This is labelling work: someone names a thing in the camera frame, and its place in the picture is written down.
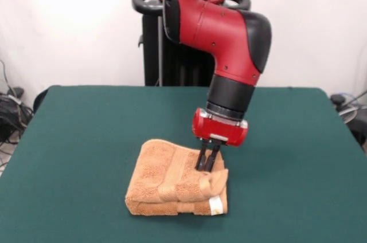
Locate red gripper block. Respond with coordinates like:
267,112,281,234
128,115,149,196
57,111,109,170
191,107,249,173

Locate black cable tangle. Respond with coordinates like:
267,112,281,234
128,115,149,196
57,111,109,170
0,59,34,169

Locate small black device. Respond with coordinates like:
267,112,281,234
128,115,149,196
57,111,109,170
329,94,347,105
7,86,25,98

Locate grey round base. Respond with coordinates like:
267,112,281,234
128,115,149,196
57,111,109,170
338,104,359,124

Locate grey and blue cables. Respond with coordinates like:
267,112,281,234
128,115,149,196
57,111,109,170
335,89,367,107

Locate orange terry towel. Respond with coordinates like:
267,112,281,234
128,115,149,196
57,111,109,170
124,139,229,217

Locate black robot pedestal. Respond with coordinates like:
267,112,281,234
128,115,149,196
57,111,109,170
131,0,252,87

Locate dark green table cloth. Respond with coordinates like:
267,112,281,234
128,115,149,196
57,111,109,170
0,84,367,243

